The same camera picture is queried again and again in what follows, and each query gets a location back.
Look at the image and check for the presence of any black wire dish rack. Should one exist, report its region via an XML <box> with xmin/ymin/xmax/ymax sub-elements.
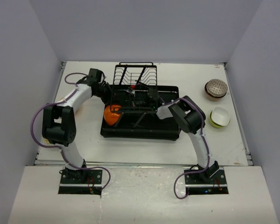
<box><xmin>104</xmin><ymin>62</ymin><xmax>159</xmax><ymax>128</ymax></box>

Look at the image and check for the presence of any orange bowl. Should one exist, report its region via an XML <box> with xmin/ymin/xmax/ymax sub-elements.
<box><xmin>103</xmin><ymin>105</ymin><xmax>121</xmax><ymax>126</ymax></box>

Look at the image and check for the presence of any brown patterned bowl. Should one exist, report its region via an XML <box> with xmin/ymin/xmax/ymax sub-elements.
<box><xmin>206</xmin><ymin>79</ymin><xmax>228</xmax><ymax>97</ymax></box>

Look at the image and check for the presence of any lime green bowl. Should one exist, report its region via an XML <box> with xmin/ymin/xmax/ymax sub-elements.
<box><xmin>210</xmin><ymin>107</ymin><xmax>231</xmax><ymax>126</ymax></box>
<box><xmin>210</xmin><ymin>111</ymin><xmax>230</xmax><ymax>128</ymax></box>

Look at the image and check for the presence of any pink flower bowl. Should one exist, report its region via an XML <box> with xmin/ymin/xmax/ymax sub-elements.
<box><xmin>204</xmin><ymin>86</ymin><xmax>227</xmax><ymax>101</ymax></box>

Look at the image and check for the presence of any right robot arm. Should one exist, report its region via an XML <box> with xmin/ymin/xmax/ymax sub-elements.
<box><xmin>148</xmin><ymin>89</ymin><xmax>219</xmax><ymax>183</ymax></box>

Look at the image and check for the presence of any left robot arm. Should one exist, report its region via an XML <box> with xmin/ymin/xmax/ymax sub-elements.
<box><xmin>42</xmin><ymin>68</ymin><xmax>111</xmax><ymax>183</ymax></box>

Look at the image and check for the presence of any black drip tray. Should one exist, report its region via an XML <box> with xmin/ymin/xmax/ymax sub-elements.
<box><xmin>100</xmin><ymin>85</ymin><xmax>181</xmax><ymax>141</ymax></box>

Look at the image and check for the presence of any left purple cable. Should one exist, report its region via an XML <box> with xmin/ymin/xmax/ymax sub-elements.
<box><xmin>30</xmin><ymin>72</ymin><xmax>111</xmax><ymax>190</ymax></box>

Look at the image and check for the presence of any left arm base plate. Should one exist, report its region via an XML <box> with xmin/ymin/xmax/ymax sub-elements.
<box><xmin>59</xmin><ymin>168</ymin><xmax>103</xmax><ymax>187</ymax></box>

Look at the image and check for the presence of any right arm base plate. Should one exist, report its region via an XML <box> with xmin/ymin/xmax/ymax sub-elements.
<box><xmin>185</xmin><ymin>169</ymin><xmax>227</xmax><ymax>186</ymax></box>

